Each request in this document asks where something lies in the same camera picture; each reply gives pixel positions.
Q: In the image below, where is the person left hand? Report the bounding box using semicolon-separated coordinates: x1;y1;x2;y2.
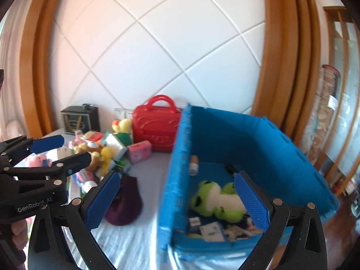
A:
11;219;27;250

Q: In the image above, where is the pink pig plush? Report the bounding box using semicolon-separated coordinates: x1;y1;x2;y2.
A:
26;154;51;168

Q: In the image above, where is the brown bear plush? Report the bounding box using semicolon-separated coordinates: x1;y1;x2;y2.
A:
73;143;112;177

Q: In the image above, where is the black gift bag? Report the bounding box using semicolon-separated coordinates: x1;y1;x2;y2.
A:
61;104;101;135

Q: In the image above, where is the green white medicine box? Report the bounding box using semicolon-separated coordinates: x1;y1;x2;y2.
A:
101;132;128;161

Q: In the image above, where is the yellow duck plush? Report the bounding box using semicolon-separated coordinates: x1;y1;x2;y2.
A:
112;118;132;146

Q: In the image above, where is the pink box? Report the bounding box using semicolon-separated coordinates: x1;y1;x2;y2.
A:
128;140;152;164

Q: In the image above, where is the red toy suitcase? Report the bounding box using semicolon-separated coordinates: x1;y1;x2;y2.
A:
132;94;181;152

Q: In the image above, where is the green frog plush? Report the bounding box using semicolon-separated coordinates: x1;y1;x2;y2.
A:
190;180;247;224

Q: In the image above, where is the blue folding crate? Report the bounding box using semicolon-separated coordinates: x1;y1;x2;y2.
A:
157;105;339;261

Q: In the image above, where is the small white medicine bottle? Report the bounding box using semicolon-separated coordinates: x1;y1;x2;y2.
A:
189;155;199;176

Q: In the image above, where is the rolled patterned carpet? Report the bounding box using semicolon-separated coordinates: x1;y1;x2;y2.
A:
300;65;341;164

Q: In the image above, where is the wall socket plate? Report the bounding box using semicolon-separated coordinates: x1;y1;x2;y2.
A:
113;108;134;120

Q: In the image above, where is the wooden curved screen frame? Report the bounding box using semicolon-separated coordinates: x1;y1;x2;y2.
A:
20;0;321;144

